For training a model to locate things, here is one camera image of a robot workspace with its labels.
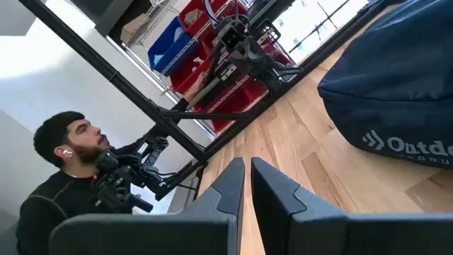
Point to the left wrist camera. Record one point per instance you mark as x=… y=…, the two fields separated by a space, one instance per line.
x=233 y=35

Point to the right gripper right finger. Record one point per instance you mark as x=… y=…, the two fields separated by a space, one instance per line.
x=318 y=233

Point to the brown cardboard box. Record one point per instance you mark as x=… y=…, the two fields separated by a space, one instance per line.
x=133 y=28

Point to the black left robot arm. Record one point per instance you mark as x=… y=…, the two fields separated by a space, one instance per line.
x=203 y=95

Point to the person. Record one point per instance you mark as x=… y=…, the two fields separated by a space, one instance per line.
x=56 y=198

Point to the red storage bin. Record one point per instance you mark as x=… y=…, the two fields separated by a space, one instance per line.
x=198 y=14
x=187 y=74
x=233 y=102

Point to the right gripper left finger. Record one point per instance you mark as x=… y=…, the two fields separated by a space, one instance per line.
x=159 y=233

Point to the blue storage bin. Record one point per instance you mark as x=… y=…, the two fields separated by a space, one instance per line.
x=173 y=49

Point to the black aluminium table frame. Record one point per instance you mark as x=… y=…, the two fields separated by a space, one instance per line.
x=117 y=79

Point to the navy blue backpack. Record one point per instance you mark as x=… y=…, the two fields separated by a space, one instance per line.
x=389 y=88

